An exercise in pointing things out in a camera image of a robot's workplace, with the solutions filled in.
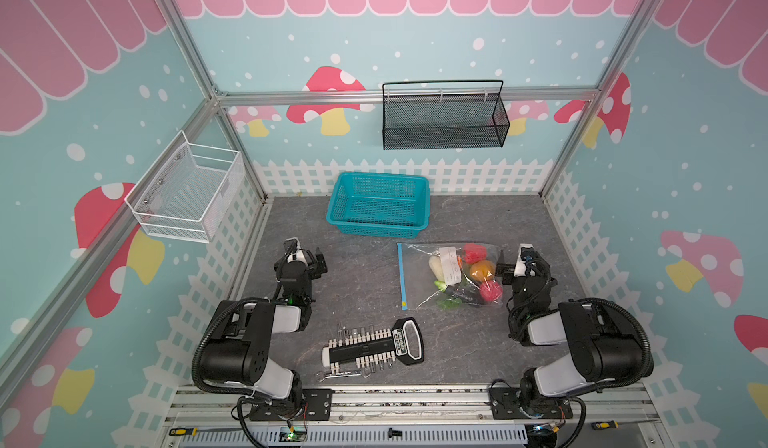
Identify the pink toy fruit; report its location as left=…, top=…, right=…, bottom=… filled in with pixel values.
left=479, top=279, right=503, bottom=304

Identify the clear zip top bag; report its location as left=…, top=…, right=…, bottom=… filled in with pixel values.
left=397, top=242, right=503, bottom=311

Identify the teal plastic basket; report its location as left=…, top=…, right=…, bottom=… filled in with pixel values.
left=326, top=172, right=430, bottom=239

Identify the white green toy cabbage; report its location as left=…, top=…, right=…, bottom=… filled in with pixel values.
left=428, top=256, right=445, bottom=283

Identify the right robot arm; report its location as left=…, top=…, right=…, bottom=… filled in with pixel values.
left=489, top=248, right=654, bottom=419

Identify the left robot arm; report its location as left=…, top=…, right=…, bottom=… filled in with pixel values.
left=191, top=248, right=328, bottom=420

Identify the black screwdriver bit set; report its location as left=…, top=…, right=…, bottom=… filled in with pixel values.
left=321, top=317, right=425, bottom=374

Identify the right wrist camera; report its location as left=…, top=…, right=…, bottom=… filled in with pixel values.
left=514, top=244, right=539, bottom=277

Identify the white wire wall basket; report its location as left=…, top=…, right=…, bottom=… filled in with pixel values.
left=125, top=132, right=245, bottom=244

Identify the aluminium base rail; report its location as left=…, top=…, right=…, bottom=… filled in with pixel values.
left=154, top=384, right=672, bottom=447

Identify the yellow handled screwdriver right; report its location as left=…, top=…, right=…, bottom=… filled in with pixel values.
left=591, top=421, right=618, bottom=430

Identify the yellow handled screwdriver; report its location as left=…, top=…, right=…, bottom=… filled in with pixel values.
left=168, top=427, right=238, bottom=437
left=591, top=421, right=618, bottom=430

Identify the black wire wall basket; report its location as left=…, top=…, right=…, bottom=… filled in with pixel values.
left=381, top=80, right=511, bottom=151

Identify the yellow handled screwdriver left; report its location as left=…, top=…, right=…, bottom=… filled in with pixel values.
left=168, top=427, right=238, bottom=437

